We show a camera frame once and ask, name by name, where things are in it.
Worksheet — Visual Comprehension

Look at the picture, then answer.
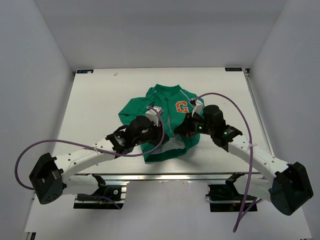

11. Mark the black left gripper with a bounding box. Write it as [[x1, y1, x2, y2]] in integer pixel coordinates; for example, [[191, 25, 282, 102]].
[[133, 119, 169, 147]]

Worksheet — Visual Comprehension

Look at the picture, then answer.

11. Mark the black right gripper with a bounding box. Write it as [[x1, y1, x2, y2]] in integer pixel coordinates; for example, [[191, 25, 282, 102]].
[[174, 112, 215, 138]]

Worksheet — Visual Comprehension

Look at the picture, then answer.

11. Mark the green jacket with white lining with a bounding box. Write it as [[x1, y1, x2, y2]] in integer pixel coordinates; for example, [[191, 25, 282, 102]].
[[118, 84, 200, 163]]

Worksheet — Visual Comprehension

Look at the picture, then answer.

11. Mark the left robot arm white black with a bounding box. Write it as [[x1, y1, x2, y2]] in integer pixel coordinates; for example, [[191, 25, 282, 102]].
[[29, 116, 168, 205]]

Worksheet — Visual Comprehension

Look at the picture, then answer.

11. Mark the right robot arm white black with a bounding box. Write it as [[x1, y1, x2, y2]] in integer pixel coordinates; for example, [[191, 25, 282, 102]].
[[174, 105, 314, 216]]

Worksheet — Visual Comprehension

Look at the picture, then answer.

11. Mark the blue label sticker right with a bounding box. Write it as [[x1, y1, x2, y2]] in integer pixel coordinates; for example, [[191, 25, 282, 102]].
[[224, 67, 243, 72]]

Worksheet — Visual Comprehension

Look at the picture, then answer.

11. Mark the blue label sticker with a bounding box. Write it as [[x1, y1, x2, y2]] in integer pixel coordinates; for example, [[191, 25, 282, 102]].
[[76, 69, 94, 74], [224, 67, 243, 72]]

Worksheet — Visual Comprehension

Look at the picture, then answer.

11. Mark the blue label sticker left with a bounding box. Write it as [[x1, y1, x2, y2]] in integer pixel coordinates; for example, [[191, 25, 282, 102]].
[[76, 69, 94, 74]]

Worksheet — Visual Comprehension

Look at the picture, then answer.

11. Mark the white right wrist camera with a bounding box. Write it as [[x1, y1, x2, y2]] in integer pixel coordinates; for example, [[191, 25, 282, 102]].
[[189, 98, 204, 117]]

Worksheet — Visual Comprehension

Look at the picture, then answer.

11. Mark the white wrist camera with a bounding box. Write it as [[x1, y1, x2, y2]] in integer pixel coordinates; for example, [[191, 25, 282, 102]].
[[145, 106, 164, 127], [189, 98, 204, 117]]

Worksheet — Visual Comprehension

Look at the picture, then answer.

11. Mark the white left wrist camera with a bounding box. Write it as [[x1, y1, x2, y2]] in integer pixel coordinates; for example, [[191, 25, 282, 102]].
[[145, 106, 164, 127]]

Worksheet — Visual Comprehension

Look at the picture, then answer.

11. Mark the aluminium table front rail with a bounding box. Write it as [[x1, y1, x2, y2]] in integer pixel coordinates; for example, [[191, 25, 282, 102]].
[[72, 172, 238, 183]]

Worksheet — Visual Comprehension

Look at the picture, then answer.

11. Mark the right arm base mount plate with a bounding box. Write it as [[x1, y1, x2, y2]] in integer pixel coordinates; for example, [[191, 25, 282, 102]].
[[205, 172, 245, 213]]

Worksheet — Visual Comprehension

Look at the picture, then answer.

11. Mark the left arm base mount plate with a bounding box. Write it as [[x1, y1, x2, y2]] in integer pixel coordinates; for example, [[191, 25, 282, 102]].
[[70, 174, 129, 210]]

